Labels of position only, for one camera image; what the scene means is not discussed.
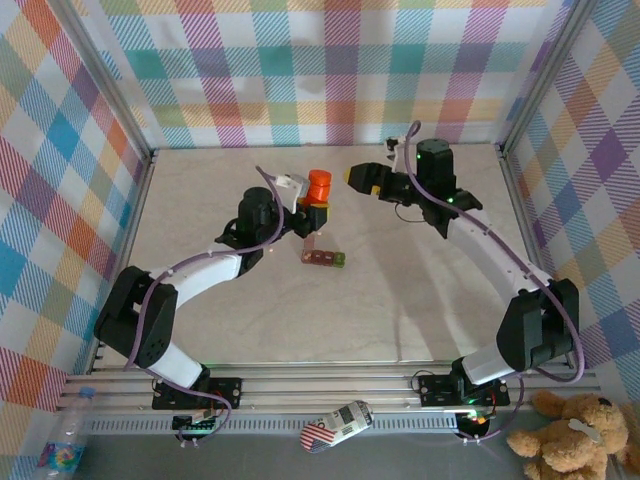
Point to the red and green pill organizer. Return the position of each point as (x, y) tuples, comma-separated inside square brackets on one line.
[(327, 259)]

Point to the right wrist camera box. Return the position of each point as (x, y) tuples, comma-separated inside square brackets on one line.
[(395, 146)]

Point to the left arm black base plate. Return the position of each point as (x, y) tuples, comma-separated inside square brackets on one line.
[(225, 392)]

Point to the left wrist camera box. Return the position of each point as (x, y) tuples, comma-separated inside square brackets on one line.
[(295, 187)]

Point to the aluminium side rail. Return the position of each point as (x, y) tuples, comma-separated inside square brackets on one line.
[(527, 225), (131, 225)]

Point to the flag print drink can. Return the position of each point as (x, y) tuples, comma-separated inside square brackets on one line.
[(340, 422)]

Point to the brown teddy bear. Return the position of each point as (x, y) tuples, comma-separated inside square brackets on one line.
[(570, 440)]

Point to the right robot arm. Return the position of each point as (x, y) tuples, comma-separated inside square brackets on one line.
[(530, 335)]

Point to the aluminium frame rail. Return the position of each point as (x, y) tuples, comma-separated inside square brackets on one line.
[(325, 387)]

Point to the orange pill bottle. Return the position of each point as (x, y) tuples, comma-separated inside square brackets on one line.
[(317, 196)]

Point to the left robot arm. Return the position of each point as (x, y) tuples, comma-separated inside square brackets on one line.
[(120, 310)]

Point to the clear plastic water bottle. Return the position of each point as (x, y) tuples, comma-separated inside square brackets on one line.
[(70, 430)]

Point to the aluminium corner post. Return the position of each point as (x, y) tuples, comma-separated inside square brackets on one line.
[(544, 75), (109, 85)]

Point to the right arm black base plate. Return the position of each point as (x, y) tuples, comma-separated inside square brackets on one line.
[(435, 392)]

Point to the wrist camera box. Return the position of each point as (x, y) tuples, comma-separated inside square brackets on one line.
[(295, 187), (395, 146)]

